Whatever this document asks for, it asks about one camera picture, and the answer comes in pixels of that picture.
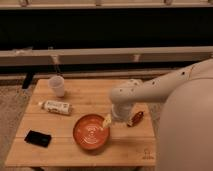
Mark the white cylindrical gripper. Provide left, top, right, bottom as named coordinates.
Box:
left=102, top=104, right=133, bottom=128

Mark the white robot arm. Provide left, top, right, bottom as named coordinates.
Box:
left=109, top=59, right=213, bottom=171

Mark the orange ceramic bowl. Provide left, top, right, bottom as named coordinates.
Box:
left=73, top=114, right=110, bottom=150

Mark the brown oblong snack packet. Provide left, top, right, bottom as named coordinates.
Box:
left=127, top=111, right=144, bottom=127

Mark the wooden table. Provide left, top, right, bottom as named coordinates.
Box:
left=5, top=79, right=156, bottom=167

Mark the white plastic bottle lying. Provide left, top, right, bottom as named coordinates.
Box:
left=38, top=100, right=71, bottom=115

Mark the white paper cup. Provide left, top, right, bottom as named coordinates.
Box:
left=48, top=75, right=65, bottom=97

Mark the black flat wallet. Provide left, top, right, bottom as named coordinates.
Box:
left=24, top=130, right=52, bottom=147

